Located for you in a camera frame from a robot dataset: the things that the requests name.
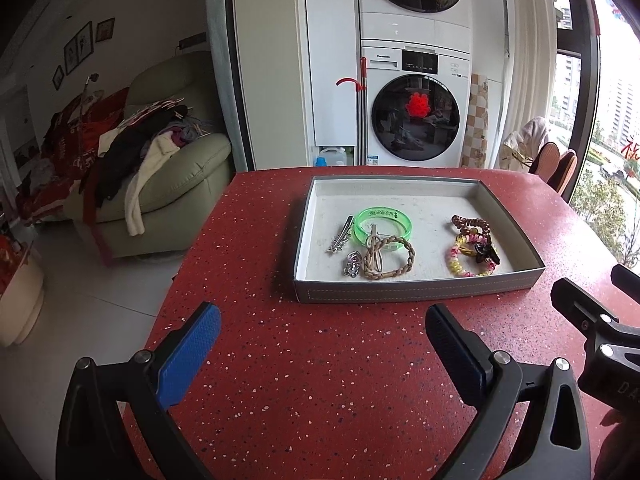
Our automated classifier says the pile of clothes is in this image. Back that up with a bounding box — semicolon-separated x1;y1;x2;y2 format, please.
80;100;213;237

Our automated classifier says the white curtain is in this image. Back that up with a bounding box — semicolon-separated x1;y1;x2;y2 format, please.
500;0;558;161

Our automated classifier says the red handled mop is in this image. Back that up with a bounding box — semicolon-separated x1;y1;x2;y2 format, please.
336;57;368;166

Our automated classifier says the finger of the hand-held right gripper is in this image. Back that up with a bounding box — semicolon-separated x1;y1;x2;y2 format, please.
611;264;640;293
551;277;619;343

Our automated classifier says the white round ottoman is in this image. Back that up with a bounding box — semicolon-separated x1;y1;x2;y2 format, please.
0;245;46;348

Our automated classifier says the red blanket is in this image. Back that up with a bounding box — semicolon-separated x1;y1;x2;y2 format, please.
15;87;131;226

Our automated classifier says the white dryer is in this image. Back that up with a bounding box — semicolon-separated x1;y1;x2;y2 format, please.
357;0;473;46

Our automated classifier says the black claw hair clip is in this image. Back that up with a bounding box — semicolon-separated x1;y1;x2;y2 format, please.
472;242;501;267

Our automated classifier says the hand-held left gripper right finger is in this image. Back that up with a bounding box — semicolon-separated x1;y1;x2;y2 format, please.
425;302;598;480

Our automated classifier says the brown spiral hair tie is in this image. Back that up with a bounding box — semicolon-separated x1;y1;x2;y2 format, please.
450;215;491;241

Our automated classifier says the pink yellow hair tie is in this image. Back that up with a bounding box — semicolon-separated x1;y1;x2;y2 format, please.
445;240;498;279

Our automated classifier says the pale green sofa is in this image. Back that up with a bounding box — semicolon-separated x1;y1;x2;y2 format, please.
65;50;233;261

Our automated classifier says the white washing machine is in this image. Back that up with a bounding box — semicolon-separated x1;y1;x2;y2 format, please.
360;40;473;167

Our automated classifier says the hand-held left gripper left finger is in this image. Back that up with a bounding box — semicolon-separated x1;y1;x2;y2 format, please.
55;301;222;480

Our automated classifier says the silver metal hair clip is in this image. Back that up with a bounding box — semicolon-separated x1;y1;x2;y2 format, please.
326;215;356;254

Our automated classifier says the grey jewelry tray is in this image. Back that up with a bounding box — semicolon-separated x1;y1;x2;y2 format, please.
291;175;547;306

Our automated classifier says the beige draped cloth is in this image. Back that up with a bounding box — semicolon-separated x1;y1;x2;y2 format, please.
500;116;550;173

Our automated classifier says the tan braided bracelet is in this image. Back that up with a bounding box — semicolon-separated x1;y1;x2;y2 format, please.
361;235;417;281

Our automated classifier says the tall picture frame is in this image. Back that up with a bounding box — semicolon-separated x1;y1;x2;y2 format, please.
76;21;94;61
63;35;80;75

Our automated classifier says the green translucent bracelet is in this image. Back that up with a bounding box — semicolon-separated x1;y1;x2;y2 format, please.
353;206;414;253

